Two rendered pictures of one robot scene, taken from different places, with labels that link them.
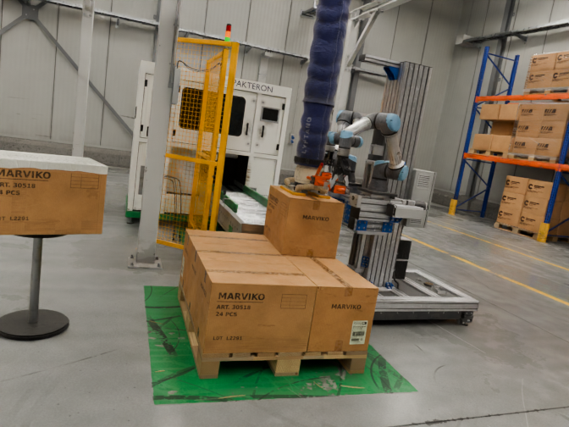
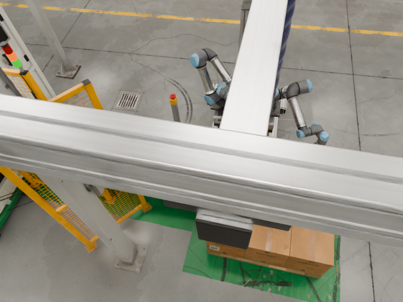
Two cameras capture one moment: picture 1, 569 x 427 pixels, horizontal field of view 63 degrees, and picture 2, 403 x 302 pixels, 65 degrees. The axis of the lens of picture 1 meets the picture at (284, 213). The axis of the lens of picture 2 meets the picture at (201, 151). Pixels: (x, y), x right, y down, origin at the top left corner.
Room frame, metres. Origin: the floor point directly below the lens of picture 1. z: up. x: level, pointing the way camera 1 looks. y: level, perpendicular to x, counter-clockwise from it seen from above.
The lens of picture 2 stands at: (2.80, 1.50, 3.57)
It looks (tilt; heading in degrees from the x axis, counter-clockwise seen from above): 57 degrees down; 307
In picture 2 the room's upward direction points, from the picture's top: 5 degrees counter-clockwise
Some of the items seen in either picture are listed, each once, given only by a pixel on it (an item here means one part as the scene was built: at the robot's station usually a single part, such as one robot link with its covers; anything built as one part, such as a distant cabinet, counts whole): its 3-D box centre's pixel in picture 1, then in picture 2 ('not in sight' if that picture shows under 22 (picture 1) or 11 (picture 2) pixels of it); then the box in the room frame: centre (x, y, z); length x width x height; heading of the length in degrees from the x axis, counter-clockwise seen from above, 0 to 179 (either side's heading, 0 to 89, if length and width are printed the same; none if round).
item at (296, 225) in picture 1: (301, 219); not in sight; (3.42, -0.13, 0.75); 0.60 x 0.40 x 0.40; 16
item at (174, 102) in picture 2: not in sight; (177, 126); (4.48, -0.28, 0.50); 0.07 x 0.07 x 1.00; 20
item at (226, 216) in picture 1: (217, 208); not in sight; (4.76, 0.70, 0.50); 2.31 x 0.05 x 0.19; 20
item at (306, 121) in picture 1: (319, 93); not in sight; (3.43, -0.12, 1.67); 0.22 x 0.22 x 1.04
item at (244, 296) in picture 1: (266, 283); (270, 211); (3.03, 0.05, 0.34); 1.20 x 1.00 x 0.40; 20
